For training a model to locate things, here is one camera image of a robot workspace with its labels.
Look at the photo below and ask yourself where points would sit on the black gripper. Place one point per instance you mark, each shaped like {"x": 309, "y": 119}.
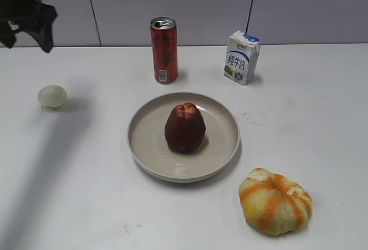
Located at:
{"x": 38, "y": 22}

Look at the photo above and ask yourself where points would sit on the dark red apple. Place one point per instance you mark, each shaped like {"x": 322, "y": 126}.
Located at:
{"x": 185, "y": 128}

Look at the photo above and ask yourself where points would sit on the beige round plate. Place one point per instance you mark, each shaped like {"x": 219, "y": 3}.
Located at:
{"x": 220, "y": 148}

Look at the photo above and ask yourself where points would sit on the white egg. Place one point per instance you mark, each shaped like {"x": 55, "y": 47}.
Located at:
{"x": 52, "y": 96}

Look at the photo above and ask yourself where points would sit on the red soda can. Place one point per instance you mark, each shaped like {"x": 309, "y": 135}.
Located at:
{"x": 164, "y": 49}

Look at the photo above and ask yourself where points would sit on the white blue milk carton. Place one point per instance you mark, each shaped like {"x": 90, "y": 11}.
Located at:
{"x": 241, "y": 57}

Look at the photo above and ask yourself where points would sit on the peeled orange with pith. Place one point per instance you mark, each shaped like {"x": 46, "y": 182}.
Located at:
{"x": 273, "y": 204}

